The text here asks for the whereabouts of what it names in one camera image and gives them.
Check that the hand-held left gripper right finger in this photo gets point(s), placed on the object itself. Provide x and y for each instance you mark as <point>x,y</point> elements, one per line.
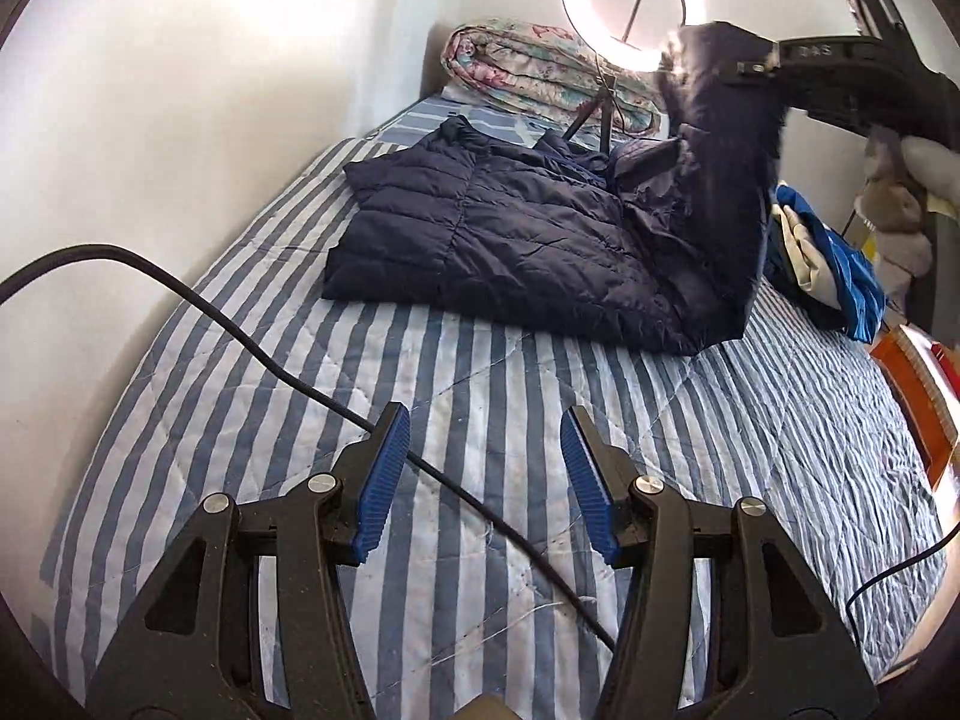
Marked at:
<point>589,487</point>

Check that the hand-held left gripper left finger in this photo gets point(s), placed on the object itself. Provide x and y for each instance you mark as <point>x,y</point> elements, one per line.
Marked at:
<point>382,487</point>

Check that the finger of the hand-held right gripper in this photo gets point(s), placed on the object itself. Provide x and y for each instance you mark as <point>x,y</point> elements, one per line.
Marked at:
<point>761,66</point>

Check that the navy puffer jacket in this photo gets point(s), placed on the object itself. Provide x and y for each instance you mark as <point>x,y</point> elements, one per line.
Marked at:
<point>510,240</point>

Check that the bed with striped blue cover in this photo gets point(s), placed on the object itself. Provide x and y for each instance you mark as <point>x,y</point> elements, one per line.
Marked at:
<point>487,405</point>

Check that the blue and white jacket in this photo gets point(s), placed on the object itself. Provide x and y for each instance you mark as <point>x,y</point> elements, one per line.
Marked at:
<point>840,262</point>

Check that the folded floral quilt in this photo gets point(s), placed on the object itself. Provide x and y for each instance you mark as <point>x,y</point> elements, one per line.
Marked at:
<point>517,64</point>

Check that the blue plaid bedsheet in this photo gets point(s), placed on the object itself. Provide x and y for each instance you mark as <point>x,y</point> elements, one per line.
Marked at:
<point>480,116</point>

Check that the orange box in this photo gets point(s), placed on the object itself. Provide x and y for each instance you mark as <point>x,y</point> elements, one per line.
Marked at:
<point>911,375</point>

